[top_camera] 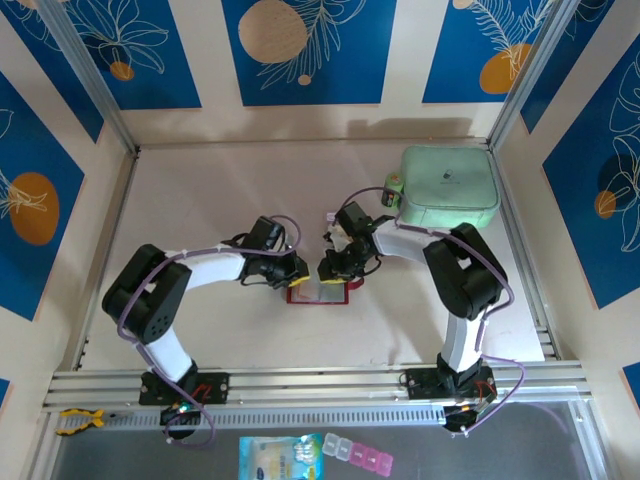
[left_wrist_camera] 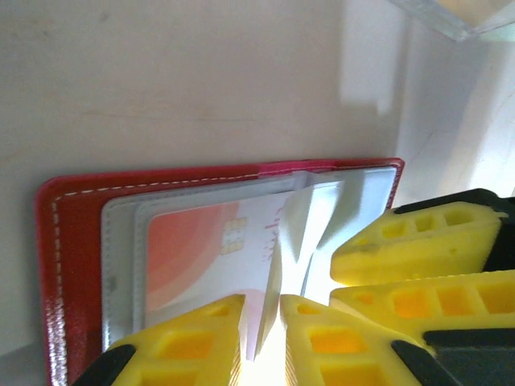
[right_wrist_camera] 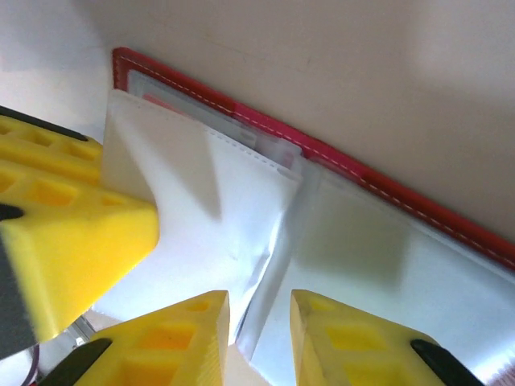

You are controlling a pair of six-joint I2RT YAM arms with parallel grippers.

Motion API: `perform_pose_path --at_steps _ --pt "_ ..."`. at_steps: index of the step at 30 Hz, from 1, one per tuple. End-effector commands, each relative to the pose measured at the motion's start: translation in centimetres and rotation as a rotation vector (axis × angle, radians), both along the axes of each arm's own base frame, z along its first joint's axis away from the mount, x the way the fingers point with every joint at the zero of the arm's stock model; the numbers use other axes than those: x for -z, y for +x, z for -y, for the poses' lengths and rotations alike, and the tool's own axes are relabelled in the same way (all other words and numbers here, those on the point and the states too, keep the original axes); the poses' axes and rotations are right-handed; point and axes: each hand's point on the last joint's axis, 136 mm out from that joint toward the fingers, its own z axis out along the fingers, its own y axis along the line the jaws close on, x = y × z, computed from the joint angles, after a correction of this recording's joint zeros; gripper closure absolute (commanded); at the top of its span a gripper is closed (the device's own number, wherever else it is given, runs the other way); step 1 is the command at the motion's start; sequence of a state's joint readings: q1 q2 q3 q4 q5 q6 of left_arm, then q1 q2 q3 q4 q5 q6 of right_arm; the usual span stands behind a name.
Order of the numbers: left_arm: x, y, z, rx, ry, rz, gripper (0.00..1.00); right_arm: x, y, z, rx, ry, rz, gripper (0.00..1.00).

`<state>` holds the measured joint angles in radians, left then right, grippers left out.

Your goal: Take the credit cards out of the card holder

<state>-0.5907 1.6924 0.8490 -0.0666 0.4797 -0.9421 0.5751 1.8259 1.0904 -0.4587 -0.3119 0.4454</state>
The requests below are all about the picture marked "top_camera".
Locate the red card holder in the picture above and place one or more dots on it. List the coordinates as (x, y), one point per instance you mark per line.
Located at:
(330, 295)

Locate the blue wet wipes packet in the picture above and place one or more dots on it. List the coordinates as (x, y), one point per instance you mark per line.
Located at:
(280, 457)

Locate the aluminium frame post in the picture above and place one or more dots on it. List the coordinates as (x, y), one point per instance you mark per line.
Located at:
(85, 70)
(530, 70)

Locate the black controller board with LED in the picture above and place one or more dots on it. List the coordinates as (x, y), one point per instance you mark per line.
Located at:
(465, 417)
(180, 417)

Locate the pink clear pill organiser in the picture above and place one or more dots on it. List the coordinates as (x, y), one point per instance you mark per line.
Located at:
(357, 451)

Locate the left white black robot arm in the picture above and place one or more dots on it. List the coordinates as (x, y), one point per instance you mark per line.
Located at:
(212, 267)

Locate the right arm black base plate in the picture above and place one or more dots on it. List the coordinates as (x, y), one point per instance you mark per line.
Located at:
(417, 384)

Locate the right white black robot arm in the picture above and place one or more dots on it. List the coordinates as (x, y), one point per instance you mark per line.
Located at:
(465, 280)

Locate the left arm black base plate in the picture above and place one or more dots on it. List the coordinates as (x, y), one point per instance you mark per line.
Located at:
(220, 387)

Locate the blue floral wall panel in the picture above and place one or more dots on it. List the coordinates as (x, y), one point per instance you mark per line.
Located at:
(60, 85)
(450, 50)
(145, 50)
(35, 260)
(280, 85)
(600, 250)
(565, 70)

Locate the wide slotted aluminium rail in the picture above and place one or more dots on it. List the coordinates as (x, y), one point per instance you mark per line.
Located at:
(310, 382)

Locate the grey translucent cover sheet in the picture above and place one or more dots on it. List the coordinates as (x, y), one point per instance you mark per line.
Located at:
(450, 455)

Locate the aluminium table edge rail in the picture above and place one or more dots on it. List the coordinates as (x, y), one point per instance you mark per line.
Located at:
(107, 225)
(300, 143)
(525, 250)

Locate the mint green zip pouch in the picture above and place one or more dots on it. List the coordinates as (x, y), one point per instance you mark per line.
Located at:
(450, 185)

